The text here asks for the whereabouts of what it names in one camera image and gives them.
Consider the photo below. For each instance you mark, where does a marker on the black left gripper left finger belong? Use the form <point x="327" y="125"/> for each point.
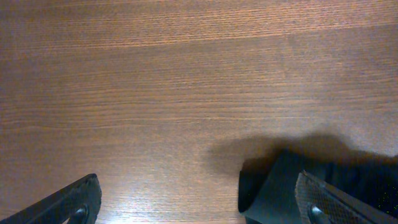
<point x="78" y="203"/>

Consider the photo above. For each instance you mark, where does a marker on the black polo shirt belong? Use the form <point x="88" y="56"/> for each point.
<point x="270" y="197"/>

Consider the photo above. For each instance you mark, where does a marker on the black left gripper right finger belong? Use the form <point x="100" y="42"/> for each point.
<point x="320" y="202"/>

